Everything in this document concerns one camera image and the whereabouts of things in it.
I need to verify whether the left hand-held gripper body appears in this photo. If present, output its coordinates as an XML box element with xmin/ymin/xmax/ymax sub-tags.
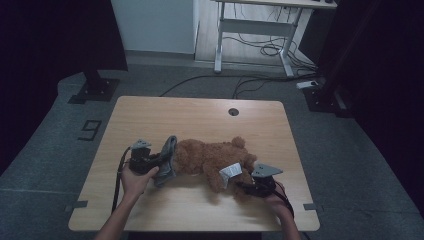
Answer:
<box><xmin>129</xmin><ymin>139</ymin><xmax>161</xmax><ymax>176</ymax></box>

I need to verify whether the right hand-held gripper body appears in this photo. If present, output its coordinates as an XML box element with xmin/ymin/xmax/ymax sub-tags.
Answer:
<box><xmin>245</xmin><ymin>162</ymin><xmax>284</xmax><ymax>199</ymax></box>

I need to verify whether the brown plush teddy bear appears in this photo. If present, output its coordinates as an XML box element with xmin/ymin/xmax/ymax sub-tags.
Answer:
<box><xmin>173</xmin><ymin>135</ymin><xmax>259</xmax><ymax>203</ymax></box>

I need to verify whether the person's right hand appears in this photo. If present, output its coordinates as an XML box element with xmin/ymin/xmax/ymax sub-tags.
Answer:
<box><xmin>264</xmin><ymin>181</ymin><xmax>292</xmax><ymax>215</ymax></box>

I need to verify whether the person's left hand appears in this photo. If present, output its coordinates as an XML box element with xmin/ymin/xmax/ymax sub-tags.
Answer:
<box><xmin>119</xmin><ymin>164</ymin><xmax>161</xmax><ymax>201</ymax></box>

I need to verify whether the grey tape strip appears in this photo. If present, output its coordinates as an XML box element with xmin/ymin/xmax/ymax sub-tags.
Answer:
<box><xmin>64</xmin><ymin>199</ymin><xmax>89</xmax><ymax>213</ymax></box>
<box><xmin>302</xmin><ymin>202</ymin><xmax>324</xmax><ymax>212</ymax></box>

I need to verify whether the black stand base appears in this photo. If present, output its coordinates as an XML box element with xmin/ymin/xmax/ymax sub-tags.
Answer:
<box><xmin>302</xmin><ymin>83</ymin><xmax>355</xmax><ymax>119</ymax></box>
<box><xmin>67</xmin><ymin>69</ymin><xmax>121</xmax><ymax>105</ymax></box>

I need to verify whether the white power strip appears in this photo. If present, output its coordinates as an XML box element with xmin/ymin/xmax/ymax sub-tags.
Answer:
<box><xmin>295</xmin><ymin>79</ymin><xmax>320</xmax><ymax>90</ymax></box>

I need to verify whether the black curtain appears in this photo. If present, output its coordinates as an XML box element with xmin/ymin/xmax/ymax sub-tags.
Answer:
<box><xmin>314</xmin><ymin>0</ymin><xmax>424</xmax><ymax>221</ymax></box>
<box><xmin>0</xmin><ymin>0</ymin><xmax>129</xmax><ymax>176</ymax></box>

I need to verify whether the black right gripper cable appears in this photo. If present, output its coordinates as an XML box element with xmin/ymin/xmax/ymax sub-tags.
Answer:
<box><xmin>275</xmin><ymin>182</ymin><xmax>296</xmax><ymax>220</ymax></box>

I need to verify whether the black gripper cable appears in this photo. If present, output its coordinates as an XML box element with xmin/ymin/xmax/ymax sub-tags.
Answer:
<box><xmin>111</xmin><ymin>146</ymin><xmax>133</xmax><ymax>214</ymax></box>
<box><xmin>275</xmin><ymin>182</ymin><xmax>296</xmax><ymax>220</ymax></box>

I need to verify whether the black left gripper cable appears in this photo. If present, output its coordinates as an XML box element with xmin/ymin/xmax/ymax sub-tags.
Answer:
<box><xmin>111</xmin><ymin>146</ymin><xmax>133</xmax><ymax>214</ymax></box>

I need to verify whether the long black floor cable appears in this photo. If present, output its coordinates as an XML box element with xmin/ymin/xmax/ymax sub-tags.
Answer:
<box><xmin>158</xmin><ymin>73</ymin><xmax>303</xmax><ymax>100</ymax></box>

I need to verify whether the tangle of black floor cables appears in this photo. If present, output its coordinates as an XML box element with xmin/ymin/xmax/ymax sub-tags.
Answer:
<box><xmin>222</xmin><ymin>3</ymin><xmax>318</xmax><ymax>73</ymax></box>

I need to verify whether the white desk frame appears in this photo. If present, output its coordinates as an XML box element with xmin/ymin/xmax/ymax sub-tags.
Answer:
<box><xmin>211</xmin><ymin>0</ymin><xmax>338</xmax><ymax>79</ymax></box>

